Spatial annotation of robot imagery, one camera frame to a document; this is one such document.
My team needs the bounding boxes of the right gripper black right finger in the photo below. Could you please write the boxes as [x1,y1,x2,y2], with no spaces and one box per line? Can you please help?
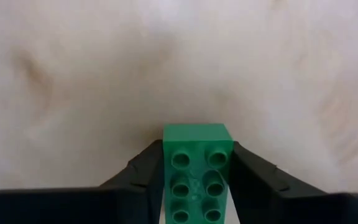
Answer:
[228,141,358,224]

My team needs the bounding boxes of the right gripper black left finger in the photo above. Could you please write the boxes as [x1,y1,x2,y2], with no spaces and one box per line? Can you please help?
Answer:
[0,139,165,224]

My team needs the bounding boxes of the green rectangular block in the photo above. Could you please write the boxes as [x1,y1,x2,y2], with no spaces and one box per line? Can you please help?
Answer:
[162,123,234,224]

